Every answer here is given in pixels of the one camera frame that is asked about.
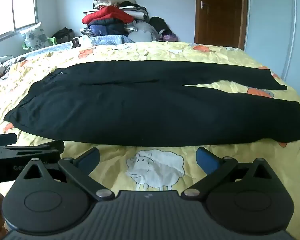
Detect green plastic chair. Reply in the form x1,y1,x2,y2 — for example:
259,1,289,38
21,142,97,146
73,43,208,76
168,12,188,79
22,37,57,51

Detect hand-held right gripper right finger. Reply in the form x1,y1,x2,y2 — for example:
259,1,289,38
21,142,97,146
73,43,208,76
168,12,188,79
181,146,276,202

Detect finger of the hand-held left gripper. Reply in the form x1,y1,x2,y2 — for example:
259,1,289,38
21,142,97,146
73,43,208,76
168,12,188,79
0,133,18,145
0,140,65,156

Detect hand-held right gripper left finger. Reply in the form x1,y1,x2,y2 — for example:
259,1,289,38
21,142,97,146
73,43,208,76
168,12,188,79
22,147,116,202

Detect black backpack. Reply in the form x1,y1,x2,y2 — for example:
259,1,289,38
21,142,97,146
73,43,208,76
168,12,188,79
149,16,173,39

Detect black pants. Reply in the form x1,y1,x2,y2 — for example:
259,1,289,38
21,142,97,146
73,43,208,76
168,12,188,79
4,60,300,147

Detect blue quilted blanket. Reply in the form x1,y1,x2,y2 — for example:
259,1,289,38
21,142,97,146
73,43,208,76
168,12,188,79
22,34,136,56

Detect yellow cartoon printed bedsheet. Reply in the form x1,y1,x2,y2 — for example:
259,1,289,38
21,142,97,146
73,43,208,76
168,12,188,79
0,41,300,233

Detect window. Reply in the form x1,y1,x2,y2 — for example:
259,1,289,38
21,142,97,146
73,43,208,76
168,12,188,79
0,0,38,41

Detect red puffer jacket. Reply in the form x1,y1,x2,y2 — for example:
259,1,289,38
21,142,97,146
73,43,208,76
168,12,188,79
82,5,135,25

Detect white wardrobe with flower stickers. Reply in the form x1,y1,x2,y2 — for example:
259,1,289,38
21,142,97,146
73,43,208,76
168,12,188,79
244,0,300,82

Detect brown wooden door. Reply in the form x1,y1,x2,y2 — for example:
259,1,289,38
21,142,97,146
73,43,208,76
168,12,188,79
194,0,248,52

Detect floral pillow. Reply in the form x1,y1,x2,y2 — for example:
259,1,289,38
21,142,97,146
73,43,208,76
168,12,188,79
20,22,53,52

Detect pile of folded clothes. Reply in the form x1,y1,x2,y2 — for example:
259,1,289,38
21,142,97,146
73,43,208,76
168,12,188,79
80,0,149,37

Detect black duffel bag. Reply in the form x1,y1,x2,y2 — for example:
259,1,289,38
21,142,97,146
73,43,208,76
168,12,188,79
52,27,75,43

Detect grey stuffed bag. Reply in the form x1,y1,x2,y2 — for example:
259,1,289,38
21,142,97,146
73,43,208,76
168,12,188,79
126,21,161,42

